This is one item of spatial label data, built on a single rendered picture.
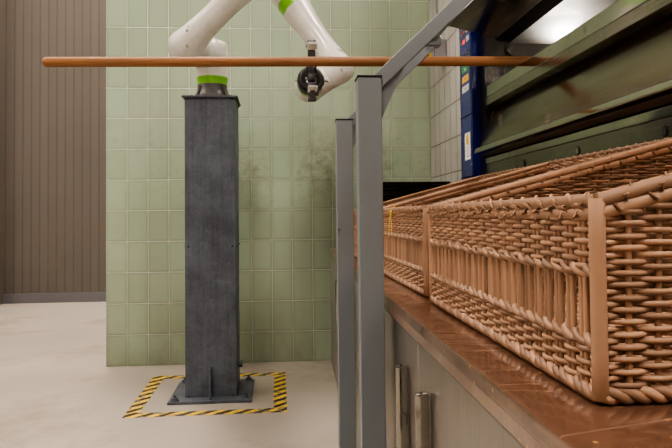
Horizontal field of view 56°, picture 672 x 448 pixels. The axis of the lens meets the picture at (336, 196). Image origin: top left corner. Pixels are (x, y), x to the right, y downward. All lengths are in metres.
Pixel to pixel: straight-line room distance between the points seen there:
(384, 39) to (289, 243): 1.13
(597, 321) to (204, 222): 2.17
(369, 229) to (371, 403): 0.29
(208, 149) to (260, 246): 0.76
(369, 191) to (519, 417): 0.62
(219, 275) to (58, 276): 3.47
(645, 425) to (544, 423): 0.06
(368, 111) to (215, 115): 1.57
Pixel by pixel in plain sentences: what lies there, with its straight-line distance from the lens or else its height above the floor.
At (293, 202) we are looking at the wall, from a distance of 3.14.
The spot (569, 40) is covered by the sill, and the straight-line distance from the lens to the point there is 1.76.
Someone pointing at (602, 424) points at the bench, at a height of 0.58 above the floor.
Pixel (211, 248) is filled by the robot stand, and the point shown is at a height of 0.59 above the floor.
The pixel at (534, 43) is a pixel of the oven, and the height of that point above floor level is 1.34.
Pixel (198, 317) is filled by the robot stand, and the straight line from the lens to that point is 2.59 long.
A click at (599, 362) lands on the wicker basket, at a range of 0.51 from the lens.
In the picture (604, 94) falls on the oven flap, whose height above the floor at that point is 0.98.
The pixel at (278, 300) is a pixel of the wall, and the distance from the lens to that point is 3.17.
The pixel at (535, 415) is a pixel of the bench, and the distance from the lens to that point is 0.48.
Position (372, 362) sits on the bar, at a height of 0.48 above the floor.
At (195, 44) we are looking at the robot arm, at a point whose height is 1.38.
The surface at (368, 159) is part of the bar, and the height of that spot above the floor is 0.81.
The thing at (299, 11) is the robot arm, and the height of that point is 1.48.
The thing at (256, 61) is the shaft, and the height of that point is 1.19.
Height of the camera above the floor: 0.72
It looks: 2 degrees up
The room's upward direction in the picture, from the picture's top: 1 degrees counter-clockwise
